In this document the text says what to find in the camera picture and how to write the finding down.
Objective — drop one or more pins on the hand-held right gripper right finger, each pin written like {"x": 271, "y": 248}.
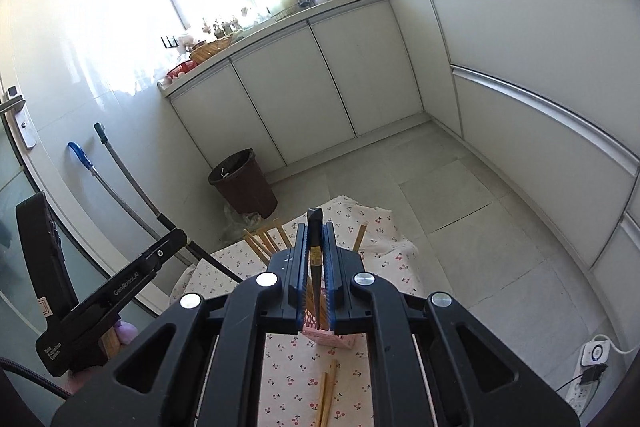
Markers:
{"x": 334, "y": 287}

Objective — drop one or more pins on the black wall hook rack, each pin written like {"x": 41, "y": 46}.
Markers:
{"x": 169, "y": 42}

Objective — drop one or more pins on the wicker basket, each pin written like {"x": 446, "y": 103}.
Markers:
{"x": 212, "y": 49}

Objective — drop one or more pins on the white cabinet door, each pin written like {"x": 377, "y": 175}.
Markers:
{"x": 365, "y": 67}
{"x": 220, "y": 117}
{"x": 425, "y": 57}
{"x": 295, "y": 92}

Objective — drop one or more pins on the white power strip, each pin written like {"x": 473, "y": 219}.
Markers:
{"x": 575, "y": 394}

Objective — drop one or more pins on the cherry print tablecloth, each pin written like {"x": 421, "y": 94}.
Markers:
{"x": 290, "y": 372}

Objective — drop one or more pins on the black chopstick gold band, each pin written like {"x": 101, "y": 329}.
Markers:
{"x": 315, "y": 237}

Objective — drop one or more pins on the pink perforated utensil holder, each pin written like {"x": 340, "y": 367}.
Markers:
{"x": 330, "y": 341}

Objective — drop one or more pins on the brown trash bin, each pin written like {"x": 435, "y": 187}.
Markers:
{"x": 245, "y": 187}

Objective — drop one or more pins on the red plastic basket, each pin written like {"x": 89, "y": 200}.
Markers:
{"x": 181, "y": 69}

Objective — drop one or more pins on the pile of wooden chopsticks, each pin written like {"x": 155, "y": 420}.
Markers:
{"x": 327, "y": 387}

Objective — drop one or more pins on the person's left hand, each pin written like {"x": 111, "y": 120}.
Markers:
{"x": 126, "y": 333}

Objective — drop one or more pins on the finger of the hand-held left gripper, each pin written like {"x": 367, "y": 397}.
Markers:
{"x": 42, "y": 247}
{"x": 145, "y": 264}

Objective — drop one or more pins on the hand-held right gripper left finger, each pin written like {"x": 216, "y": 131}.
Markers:
{"x": 290, "y": 287}

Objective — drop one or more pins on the white round plug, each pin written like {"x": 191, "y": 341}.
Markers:
{"x": 596, "y": 352}

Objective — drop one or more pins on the black plug adapter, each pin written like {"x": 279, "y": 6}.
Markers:
{"x": 594, "y": 374}

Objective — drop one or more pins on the frosted glass door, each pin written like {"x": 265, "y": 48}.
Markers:
{"x": 7, "y": 167}

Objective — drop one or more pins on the black grip mop pole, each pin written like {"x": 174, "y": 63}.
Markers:
{"x": 125, "y": 172}

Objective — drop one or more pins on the clear plastic bag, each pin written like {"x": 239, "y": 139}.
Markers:
{"x": 237, "y": 227}

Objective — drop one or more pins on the white cabinet drawer front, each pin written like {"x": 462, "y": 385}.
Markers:
{"x": 525, "y": 157}
{"x": 540, "y": 17}

